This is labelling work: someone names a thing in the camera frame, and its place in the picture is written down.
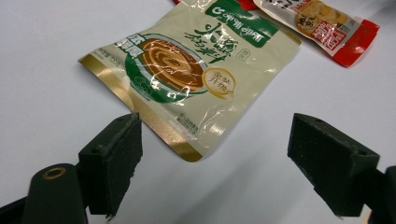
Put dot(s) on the brown snack packet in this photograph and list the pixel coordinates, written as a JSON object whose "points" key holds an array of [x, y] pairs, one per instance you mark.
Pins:
{"points": [[323, 25]]}

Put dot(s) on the beige and green sauce packet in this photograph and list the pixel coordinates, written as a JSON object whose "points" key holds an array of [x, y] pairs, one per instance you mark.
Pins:
{"points": [[174, 68]]}

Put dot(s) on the red sauce packet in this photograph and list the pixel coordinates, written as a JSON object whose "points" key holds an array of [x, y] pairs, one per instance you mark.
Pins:
{"points": [[249, 4]]}

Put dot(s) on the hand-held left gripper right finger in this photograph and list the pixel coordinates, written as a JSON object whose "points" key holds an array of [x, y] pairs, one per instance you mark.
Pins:
{"points": [[330, 161]]}

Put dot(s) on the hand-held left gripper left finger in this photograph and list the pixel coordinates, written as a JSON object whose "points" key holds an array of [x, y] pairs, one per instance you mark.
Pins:
{"points": [[109, 168]]}

